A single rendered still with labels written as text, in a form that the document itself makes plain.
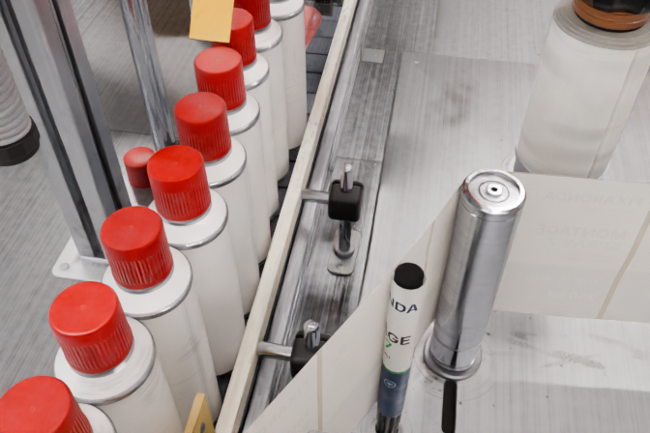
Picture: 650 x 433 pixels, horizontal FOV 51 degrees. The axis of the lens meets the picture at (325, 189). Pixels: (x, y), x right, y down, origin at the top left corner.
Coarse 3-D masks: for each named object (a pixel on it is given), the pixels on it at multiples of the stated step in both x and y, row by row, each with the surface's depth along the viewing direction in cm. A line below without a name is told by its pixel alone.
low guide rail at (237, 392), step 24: (336, 48) 77; (336, 72) 76; (312, 120) 68; (312, 144) 66; (288, 192) 61; (288, 216) 59; (288, 240) 58; (264, 288) 54; (264, 312) 52; (240, 360) 49; (240, 384) 48; (240, 408) 47; (216, 432) 45
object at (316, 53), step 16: (336, 16) 88; (320, 32) 86; (320, 48) 83; (320, 64) 81; (336, 80) 79; (288, 176) 67; (272, 224) 63; (288, 256) 61; (272, 320) 59; (256, 368) 53; (224, 384) 52; (240, 432) 49
